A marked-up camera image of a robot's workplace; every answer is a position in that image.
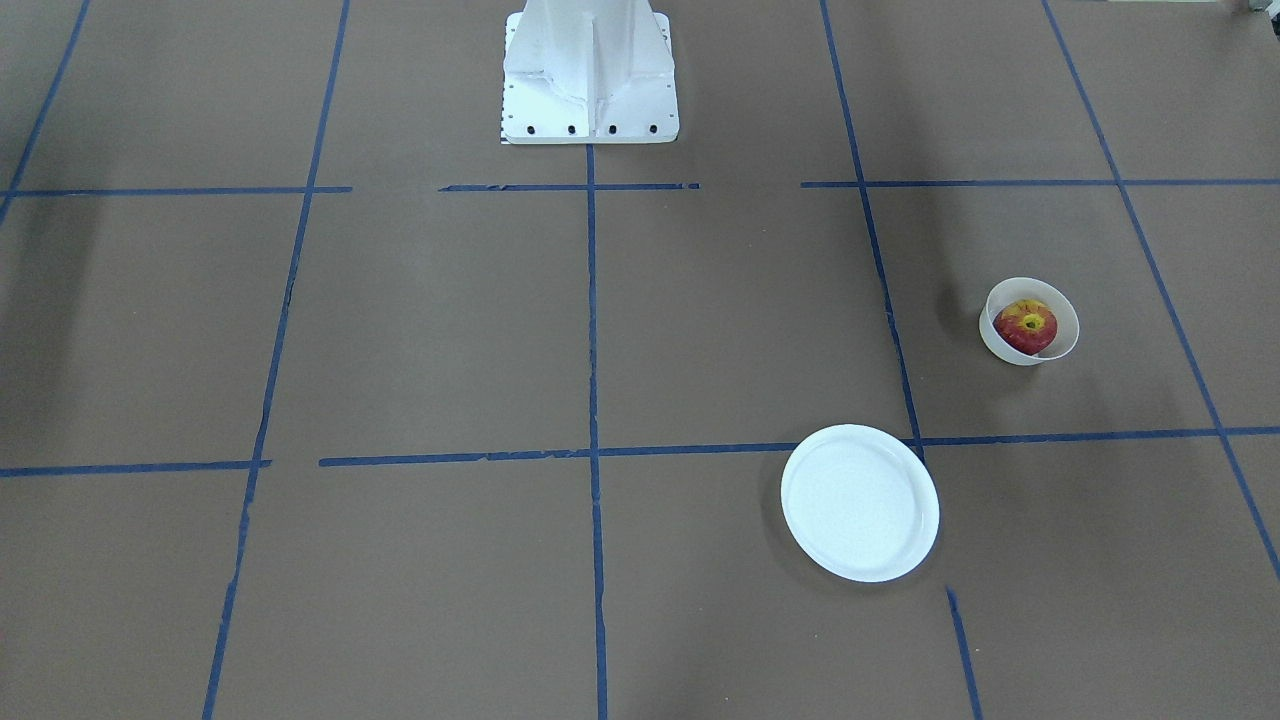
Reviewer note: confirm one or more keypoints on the torn blue tape strip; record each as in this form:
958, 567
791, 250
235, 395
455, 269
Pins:
965, 653

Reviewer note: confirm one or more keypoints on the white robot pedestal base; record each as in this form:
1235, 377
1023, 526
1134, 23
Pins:
588, 72

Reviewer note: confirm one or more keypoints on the white round plate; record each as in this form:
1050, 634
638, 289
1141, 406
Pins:
860, 504

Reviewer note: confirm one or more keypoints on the red yellow apple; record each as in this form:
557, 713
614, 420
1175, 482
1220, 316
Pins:
1027, 325

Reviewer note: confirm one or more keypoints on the white round bowl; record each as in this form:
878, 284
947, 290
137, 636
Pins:
1014, 289

